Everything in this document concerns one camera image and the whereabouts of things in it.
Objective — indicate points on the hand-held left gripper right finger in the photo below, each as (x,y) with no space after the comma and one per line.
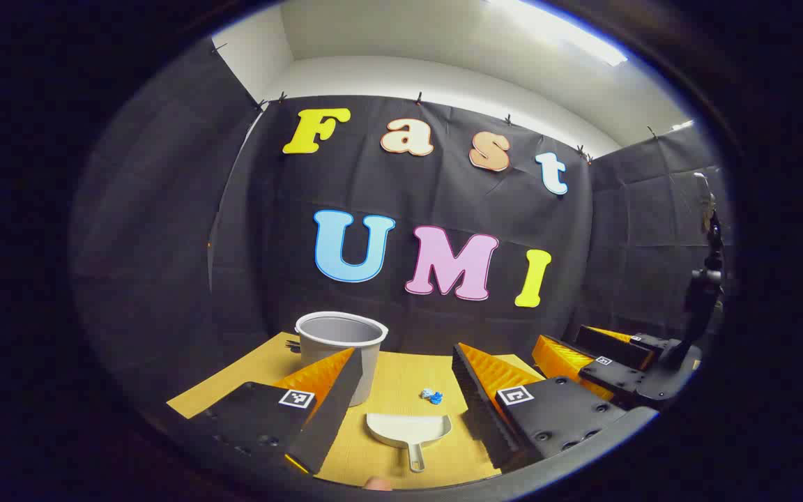
(482,404)

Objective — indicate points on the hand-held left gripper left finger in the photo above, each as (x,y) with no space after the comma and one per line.
(332,404)

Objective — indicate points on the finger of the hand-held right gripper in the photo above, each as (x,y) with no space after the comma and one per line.
(617,380)
(610,345)

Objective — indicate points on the bright blue paper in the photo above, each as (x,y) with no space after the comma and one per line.
(437,399)

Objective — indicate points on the grey plastic garbage bin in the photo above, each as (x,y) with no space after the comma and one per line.
(368,362)

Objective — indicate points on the small grey dustpan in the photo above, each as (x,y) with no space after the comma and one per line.
(405,429)

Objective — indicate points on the wooden desktop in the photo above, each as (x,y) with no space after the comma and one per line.
(401,380)

